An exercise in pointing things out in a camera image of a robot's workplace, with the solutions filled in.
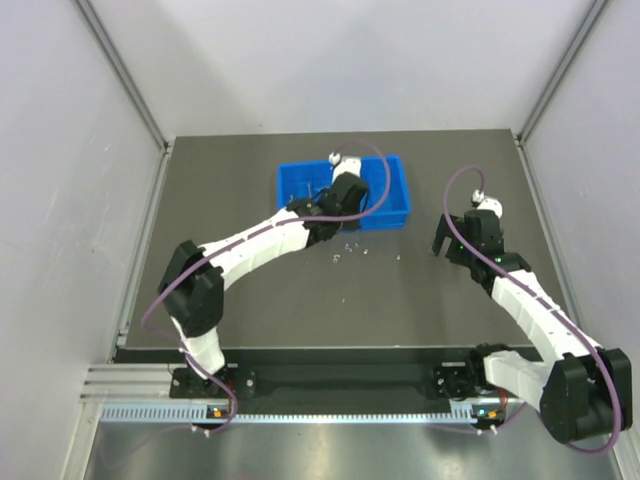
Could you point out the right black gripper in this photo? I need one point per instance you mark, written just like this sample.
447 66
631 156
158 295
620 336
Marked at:
452 239

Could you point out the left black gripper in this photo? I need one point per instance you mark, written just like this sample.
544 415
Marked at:
304 205

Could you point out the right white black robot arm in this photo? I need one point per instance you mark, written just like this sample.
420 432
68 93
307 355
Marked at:
579 389

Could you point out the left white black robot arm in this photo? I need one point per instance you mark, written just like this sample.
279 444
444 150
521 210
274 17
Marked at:
197 277

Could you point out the blue plastic divided bin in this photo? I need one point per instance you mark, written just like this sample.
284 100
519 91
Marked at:
305 179

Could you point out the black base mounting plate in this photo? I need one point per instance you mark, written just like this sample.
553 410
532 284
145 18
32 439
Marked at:
432 372

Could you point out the grey slotted cable duct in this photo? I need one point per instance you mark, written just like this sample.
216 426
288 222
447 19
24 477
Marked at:
178 413

